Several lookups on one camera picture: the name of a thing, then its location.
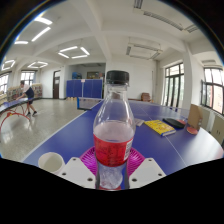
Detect ceiling air conditioner unit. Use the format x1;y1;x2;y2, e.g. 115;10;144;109
125;41;163;61

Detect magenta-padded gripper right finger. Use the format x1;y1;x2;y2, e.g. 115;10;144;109
125;146;167;190

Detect beige wall cabinet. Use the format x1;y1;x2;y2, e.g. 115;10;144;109
198;105;213;132
209;113;224;146

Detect colourful shelf unit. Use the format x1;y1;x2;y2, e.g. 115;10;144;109
4;83;44;102

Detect red-legged blue table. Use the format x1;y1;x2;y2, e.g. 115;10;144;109
0;97;33;134

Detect person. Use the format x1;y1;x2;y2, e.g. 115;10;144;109
18;79;39;118

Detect brown chair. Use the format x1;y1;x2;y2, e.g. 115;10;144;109
140;92;152;103

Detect tall black-framed window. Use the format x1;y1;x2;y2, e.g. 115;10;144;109
163;62;185;109

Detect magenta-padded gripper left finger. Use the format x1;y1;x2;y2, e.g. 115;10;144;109
57;146;99;190

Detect yellow book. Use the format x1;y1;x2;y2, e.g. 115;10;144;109
143;119;177;137

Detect blue partition boards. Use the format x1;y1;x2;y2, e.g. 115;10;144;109
65;78;104;100

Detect brown cardboard box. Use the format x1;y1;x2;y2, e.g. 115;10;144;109
186;103;204;132

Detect clear red-labelled water bottle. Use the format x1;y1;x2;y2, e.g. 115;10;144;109
92;70;137;191

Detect dark wooden door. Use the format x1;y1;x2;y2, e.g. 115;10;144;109
52;70;62;100

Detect black flat case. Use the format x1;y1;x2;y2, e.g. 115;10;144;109
162;117;186;130

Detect blue-framed barrier panel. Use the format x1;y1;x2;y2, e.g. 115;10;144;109
76;97;103;111

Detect white paper cup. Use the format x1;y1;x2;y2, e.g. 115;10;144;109
37;151;66;176

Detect wide black-framed window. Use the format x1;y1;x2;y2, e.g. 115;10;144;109
200;66;224;115

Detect ceiling strip lights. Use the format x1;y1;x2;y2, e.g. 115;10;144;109
1;14;91;71

